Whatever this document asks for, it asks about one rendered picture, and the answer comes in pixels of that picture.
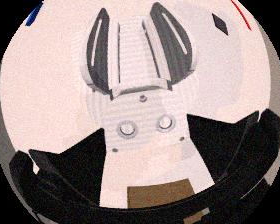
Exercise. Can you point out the blue rectangular bar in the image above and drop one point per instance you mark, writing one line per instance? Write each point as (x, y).
(32, 17)

